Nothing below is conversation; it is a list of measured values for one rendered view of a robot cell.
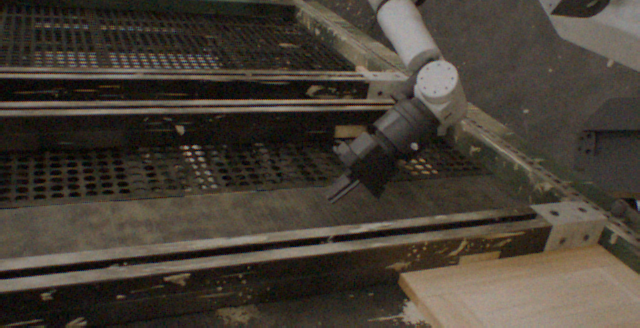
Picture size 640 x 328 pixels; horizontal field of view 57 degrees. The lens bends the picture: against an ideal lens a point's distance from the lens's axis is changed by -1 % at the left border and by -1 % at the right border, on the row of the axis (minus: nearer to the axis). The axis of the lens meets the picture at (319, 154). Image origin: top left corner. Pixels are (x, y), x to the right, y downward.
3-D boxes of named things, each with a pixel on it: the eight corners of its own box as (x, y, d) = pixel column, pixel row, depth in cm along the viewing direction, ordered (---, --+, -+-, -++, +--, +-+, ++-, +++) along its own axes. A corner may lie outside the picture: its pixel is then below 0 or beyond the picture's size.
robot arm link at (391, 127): (362, 182, 108) (411, 138, 108) (387, 211, 100) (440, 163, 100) (324, 140, 101) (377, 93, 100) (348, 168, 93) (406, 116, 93)
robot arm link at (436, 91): (430, 155, 102) (480, 110, 102) (416, 129, 93) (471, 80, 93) (389, 114, 108) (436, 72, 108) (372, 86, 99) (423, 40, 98)
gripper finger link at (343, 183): (324, 194, 102) (351, 170, 102) (331, 204, 100) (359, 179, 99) (319, 189, 101) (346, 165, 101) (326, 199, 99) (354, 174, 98)
